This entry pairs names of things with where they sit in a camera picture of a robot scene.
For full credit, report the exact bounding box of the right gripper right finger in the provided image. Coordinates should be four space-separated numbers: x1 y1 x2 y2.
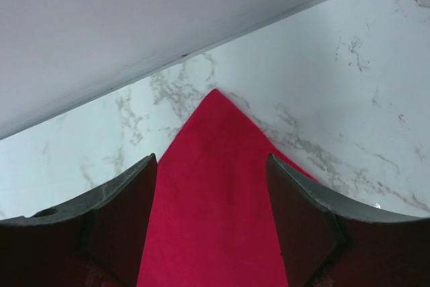
266 155 429 286

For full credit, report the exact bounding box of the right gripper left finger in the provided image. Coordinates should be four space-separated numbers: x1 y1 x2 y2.
1 154 157 286

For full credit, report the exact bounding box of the crimson red t-shirt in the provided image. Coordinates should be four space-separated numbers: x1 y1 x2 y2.
136 88 318 287

